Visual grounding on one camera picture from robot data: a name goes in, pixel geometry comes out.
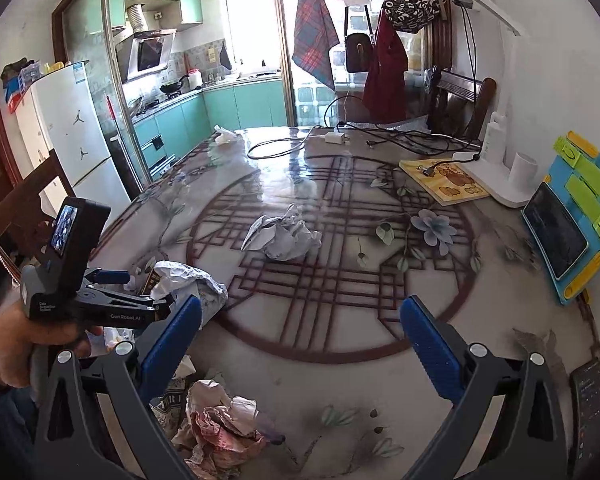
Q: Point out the patterned table cover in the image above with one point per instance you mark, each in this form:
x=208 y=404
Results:
x=330 y=310

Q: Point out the black shoulder bag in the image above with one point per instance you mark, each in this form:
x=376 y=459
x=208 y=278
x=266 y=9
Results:
x=358 y=52

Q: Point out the dark camouflage bag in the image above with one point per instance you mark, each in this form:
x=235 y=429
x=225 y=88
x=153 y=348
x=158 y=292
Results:
x=15 y=67

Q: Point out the teal wall cabinet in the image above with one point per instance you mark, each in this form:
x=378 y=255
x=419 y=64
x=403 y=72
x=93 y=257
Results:
x=190 y=5

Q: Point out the black white printed bag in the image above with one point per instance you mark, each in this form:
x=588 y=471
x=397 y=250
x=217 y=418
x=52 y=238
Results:
x=412 y=7

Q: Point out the printed paper ball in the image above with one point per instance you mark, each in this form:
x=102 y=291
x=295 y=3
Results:
x=220 y=425

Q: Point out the black wok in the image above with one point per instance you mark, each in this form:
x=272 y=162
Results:
x=172 y=87

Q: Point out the yellow plastic item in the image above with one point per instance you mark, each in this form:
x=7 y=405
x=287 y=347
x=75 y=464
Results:
x=55 y=66

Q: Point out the steel range hood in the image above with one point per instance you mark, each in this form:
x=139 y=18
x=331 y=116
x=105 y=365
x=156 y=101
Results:
x=147 y=55

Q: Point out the blue yellow green stand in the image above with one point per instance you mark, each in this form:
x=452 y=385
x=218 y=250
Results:
x=585 y=180

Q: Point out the stack of clear storage boxes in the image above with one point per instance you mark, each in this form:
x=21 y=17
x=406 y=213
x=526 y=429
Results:
x=325 y=95

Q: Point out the red broom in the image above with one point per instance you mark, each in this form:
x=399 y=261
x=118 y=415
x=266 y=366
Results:
x=117 y=140

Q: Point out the small dark brown box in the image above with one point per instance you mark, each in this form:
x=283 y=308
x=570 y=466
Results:
x=152 y=280

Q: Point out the plaid hanging cloth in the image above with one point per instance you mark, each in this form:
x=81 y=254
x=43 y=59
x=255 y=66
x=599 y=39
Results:
x=315 y=30

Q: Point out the teal kitchen base cabinets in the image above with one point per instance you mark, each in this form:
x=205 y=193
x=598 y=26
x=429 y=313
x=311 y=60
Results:
x=250 y=105

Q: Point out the white cylindrical cup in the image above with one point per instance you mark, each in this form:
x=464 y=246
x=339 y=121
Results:
x=523 y=172

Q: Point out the white paper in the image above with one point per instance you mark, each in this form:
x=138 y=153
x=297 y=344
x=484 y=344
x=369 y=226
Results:
x=195 y=285
x=280 y=237

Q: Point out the dark red garment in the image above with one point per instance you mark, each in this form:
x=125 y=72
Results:
x=385 y=80

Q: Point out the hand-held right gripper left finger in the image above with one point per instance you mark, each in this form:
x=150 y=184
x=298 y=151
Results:
x=172 y=345

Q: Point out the dark hanging kitchen towel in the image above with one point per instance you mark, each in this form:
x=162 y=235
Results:
x=225 y=57

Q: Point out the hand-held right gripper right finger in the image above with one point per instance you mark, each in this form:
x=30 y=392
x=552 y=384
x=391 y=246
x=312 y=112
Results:
x=432 y=345

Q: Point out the dark printed packaging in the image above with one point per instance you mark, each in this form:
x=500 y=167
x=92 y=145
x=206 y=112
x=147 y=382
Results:
x=169 y=407

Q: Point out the blue red box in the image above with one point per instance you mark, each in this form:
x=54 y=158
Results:
x=17 y=95

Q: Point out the carved dark wooden chair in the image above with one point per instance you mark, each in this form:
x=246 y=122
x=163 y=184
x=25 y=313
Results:
x=30 y=205

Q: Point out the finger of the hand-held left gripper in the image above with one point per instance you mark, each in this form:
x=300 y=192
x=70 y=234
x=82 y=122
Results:
x=130 y=296
x=112 y=276

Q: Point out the black remote control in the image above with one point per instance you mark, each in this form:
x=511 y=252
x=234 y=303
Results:
x=589 y=410

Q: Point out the kitchen window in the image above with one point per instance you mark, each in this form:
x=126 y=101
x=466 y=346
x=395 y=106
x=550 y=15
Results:
x=250 y=25

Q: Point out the silver vent duct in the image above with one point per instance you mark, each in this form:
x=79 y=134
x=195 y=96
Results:
x=136 y=17

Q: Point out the tablet with dark screen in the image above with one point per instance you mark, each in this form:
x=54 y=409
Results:
x=555 y=232

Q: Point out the white refrigerator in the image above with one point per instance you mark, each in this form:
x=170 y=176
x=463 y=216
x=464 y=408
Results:
x=75 y=130

